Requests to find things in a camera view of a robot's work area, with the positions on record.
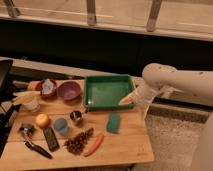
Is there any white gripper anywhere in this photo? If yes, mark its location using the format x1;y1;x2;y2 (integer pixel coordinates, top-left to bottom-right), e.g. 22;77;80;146
119;84;158;108

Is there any yellow red apple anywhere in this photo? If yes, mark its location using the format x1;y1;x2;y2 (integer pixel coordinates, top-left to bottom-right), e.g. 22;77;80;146
35;114;50;129

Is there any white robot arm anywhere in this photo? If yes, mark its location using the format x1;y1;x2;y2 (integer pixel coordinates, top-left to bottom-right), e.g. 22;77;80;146
120;63;213;171

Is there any green plastic tray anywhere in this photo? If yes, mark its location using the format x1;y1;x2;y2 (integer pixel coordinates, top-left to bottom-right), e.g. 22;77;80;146
83;75;134;111

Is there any green sponge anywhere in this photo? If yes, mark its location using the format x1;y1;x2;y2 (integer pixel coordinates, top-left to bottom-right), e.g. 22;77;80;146
106;114;120;134

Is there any orange carrot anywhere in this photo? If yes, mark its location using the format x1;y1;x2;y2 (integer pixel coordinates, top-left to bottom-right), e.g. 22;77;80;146
83;133;104;157

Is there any small metal cup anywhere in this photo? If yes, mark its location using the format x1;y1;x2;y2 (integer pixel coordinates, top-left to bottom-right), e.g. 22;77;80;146
69;110;87;126

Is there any purple bowl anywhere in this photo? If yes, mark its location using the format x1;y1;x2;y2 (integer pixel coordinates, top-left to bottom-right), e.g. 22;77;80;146
57;81;81;101

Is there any brown pine cone cluster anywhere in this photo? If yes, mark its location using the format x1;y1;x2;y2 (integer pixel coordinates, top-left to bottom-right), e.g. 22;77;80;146
64;128;94;155

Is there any blue plastic cup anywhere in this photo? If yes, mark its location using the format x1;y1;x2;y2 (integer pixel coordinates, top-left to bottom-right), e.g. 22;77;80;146
53;118;69;134

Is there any red bowl with white cloth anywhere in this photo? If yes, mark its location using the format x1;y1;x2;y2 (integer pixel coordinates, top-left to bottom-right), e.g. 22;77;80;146
35;78;57;99

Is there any black remote control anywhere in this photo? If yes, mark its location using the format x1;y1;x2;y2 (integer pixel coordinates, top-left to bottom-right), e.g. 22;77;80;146
43;127;59;152

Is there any white mug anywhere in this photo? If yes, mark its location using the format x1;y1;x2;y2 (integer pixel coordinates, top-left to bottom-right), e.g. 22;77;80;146
23;97;40;112

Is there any brown bread roll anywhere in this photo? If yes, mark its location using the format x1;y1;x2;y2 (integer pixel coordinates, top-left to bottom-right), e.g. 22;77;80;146
27;81;39;91

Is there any black chair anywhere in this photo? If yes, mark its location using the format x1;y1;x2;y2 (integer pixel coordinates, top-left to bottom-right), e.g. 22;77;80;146
0;60;18;157

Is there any black handled can opener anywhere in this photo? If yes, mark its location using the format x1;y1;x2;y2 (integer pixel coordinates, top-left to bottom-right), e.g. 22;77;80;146
19;123;52;159

